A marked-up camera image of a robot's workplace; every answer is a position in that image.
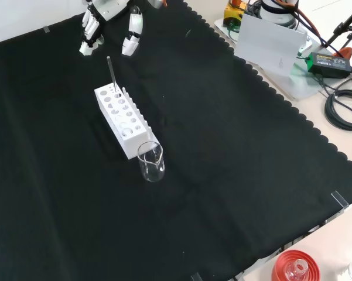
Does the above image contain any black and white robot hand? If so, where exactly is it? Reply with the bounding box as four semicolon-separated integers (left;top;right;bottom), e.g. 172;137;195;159
78;0;144;56

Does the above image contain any clear glass rod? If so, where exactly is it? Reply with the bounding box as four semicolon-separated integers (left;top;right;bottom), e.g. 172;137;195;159
106;56;119;94

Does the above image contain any white test tube rack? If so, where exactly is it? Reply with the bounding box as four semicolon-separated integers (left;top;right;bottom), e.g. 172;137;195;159
94;83;162;160

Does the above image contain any yellow stop button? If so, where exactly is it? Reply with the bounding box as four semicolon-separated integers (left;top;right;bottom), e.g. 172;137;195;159
224;0;248;28

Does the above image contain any pale board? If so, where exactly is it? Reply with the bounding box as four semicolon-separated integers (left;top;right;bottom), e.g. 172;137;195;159
235;13;308;79

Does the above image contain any clear glass beaker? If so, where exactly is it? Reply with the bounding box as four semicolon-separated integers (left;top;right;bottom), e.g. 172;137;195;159
136;141;166;183

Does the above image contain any black bench cloth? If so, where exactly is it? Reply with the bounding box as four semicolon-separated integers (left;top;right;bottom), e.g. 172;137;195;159
0;0;352;281

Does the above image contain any black power adapter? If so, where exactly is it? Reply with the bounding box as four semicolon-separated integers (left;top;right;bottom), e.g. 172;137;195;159
306;52;352;79

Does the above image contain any black tripod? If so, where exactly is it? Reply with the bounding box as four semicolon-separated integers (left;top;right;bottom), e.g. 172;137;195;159
324;0;352;59

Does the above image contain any clear round-bottom flask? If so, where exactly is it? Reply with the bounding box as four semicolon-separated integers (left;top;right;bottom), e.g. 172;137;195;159
285;259;309;281

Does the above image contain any orange cable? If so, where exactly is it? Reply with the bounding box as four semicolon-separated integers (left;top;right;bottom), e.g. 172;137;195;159
291;8;322;40

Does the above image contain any grey base plate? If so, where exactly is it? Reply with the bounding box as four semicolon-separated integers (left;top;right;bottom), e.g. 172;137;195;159
213;17;336;102

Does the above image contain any coiled black cable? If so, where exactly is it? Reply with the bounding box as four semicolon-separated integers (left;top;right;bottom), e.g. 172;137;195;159
324;90;352;132

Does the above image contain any red ribbed ring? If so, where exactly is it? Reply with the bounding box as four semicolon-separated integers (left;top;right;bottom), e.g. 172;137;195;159
271;249;322;281

